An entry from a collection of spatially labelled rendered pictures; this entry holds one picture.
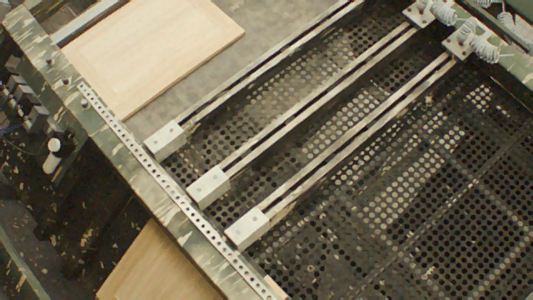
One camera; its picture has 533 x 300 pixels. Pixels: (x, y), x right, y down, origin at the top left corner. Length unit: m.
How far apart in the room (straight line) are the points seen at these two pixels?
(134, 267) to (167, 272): 0.15
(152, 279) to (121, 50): 0.85
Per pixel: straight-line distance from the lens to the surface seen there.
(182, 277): 2.39
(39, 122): 2.41
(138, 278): 2.51
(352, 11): 2.52
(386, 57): 2.40
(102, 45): 2.59
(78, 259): 2.65
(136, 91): 2.42
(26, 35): 2.71
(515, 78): 2.41
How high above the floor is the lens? 1.70
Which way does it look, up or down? 15 degrees down
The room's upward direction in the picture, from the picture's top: 38 degrees clockwise
